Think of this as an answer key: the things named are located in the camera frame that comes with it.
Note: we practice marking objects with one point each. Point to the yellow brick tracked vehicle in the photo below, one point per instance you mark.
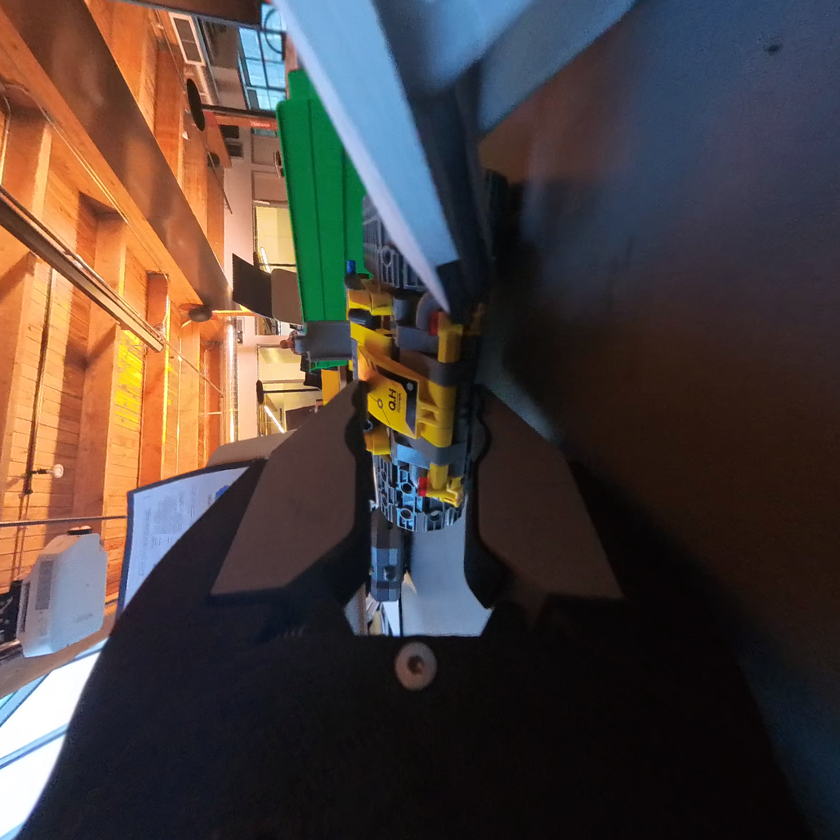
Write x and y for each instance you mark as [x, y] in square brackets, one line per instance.
[413, 400]

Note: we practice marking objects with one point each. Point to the printed instruction sheet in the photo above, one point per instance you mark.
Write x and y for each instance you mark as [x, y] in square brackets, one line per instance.
[170, 518]

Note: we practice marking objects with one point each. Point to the white wall appliance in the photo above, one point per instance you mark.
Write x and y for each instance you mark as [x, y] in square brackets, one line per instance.
[65, 590]

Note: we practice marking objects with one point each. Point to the metal ceiling rail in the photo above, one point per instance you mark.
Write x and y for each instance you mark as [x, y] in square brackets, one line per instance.
[79, 269]

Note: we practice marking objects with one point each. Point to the green plastic bin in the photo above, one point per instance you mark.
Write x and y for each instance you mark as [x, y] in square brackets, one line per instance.
[321, 216]

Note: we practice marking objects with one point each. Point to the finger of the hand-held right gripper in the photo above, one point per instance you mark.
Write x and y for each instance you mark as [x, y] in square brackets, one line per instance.
[374, 131]
[446, 39]

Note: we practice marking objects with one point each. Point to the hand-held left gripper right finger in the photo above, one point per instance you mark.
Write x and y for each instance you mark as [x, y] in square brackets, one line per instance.
[538, 525]

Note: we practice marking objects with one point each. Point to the grey desk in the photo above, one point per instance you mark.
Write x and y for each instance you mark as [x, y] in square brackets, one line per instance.
[689, 328]

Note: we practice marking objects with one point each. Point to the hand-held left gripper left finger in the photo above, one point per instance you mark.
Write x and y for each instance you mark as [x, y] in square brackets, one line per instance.
[289, 525]

